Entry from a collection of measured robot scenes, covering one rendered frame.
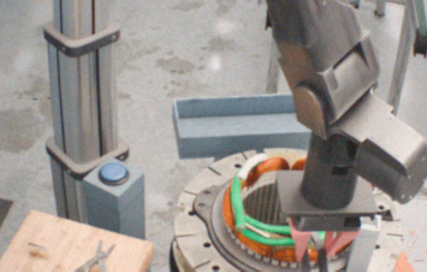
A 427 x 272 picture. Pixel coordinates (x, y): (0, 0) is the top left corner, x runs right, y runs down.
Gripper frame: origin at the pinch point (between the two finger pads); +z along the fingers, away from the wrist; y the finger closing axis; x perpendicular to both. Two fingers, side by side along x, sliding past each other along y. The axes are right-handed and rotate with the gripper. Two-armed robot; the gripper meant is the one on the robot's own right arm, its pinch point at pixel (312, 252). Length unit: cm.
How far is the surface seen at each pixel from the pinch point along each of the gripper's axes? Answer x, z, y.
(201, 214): 16.6, 9.9, -11.2
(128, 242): 14.6, 13.7, -20.9
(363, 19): 280, 115, 89
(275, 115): 50, 17, 3
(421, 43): 131, 45, 62
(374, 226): 6.8, 2.7, 9.5
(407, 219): 48, 41, 34
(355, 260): 5.2, 7.1, 7.6
